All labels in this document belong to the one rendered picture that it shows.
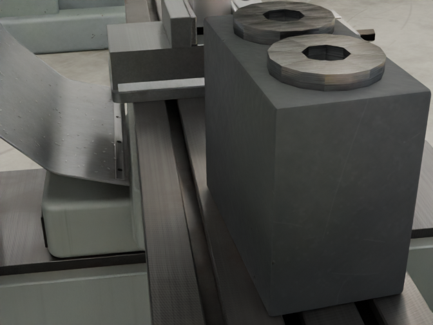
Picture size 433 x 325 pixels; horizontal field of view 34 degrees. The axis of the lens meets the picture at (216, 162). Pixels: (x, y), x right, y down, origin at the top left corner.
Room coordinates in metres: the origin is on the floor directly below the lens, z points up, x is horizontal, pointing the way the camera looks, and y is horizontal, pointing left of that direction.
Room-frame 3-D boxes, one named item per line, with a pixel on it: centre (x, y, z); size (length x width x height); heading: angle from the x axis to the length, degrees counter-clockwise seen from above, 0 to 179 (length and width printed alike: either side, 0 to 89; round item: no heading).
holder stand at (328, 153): (0.57, -0.07, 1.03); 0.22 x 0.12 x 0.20; 14
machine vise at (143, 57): (0.98, -0.02, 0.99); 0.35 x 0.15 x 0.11; 99
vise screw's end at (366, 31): (1.01, -0.21, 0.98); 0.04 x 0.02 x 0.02; 99
